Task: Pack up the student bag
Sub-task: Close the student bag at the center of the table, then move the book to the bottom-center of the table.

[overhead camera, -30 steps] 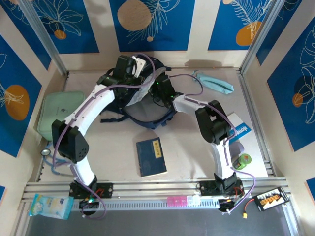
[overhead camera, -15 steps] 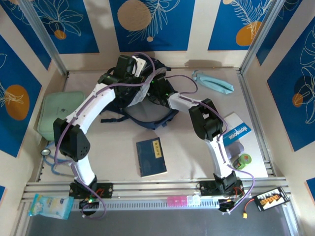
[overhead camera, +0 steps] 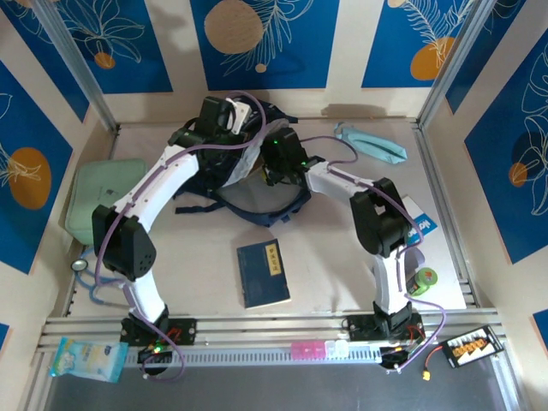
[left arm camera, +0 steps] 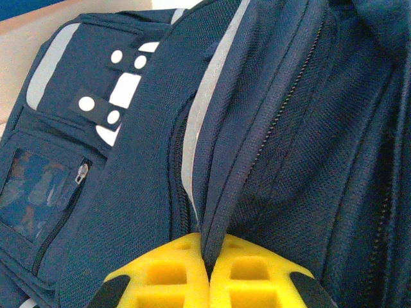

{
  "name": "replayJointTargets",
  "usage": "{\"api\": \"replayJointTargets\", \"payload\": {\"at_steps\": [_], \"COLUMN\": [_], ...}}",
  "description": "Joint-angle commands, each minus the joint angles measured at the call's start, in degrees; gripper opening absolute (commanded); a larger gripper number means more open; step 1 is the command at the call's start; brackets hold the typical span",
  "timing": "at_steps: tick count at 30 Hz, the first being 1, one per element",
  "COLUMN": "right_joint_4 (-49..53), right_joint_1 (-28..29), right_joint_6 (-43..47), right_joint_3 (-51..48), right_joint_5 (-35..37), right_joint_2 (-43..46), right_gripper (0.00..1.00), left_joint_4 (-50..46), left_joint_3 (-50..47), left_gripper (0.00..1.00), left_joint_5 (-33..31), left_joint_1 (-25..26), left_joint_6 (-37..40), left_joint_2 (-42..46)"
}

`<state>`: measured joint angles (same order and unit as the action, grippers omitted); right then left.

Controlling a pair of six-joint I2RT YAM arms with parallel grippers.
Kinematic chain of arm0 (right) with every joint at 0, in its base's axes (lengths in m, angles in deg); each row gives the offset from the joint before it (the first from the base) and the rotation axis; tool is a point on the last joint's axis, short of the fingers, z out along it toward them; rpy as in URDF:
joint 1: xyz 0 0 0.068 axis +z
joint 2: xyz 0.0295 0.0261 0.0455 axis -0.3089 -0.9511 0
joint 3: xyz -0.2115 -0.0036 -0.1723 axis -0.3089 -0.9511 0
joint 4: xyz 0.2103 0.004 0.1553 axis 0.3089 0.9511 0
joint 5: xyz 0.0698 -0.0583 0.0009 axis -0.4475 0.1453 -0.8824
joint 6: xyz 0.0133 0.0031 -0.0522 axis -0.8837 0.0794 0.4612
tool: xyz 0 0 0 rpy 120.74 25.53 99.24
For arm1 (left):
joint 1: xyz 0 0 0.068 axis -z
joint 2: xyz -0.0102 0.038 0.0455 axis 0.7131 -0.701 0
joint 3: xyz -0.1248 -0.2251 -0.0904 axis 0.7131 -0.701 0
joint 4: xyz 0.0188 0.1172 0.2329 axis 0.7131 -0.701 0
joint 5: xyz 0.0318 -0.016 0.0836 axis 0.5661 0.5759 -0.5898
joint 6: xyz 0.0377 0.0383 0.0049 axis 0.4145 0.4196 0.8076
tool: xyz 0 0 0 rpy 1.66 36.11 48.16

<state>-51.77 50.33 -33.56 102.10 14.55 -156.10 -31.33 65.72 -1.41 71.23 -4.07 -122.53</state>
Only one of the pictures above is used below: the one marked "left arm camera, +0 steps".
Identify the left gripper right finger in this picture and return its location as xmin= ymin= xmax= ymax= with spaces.
xmin=209 ymin=233 xmax=337 ymax=308

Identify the navy blue backpack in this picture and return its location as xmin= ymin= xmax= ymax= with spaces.
xmin=0 ymin=0 xmax=411 ymax=308

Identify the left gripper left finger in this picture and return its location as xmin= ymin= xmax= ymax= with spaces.
xmin=88 ymin=232 xmax=211 ymax=308

